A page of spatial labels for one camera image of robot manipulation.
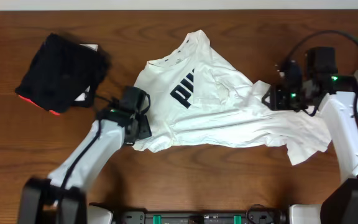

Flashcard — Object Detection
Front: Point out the white Puma t-shirt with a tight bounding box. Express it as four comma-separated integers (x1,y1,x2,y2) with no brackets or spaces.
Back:
134,30,331,165

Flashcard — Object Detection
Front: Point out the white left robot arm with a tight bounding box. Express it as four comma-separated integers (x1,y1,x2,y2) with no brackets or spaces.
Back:
17,109,152,223

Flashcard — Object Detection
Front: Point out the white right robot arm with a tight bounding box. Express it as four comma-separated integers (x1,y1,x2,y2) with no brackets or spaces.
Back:
262,59,358,223

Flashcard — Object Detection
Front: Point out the folded white garment under black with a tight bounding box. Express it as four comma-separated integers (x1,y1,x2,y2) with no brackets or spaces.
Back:
73,43,99,103

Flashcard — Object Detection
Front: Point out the red garment edge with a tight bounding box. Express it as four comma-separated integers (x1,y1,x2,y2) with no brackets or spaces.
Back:
18,95,60,116

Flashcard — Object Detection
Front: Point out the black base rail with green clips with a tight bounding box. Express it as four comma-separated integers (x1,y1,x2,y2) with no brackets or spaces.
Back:
112,204,289,224

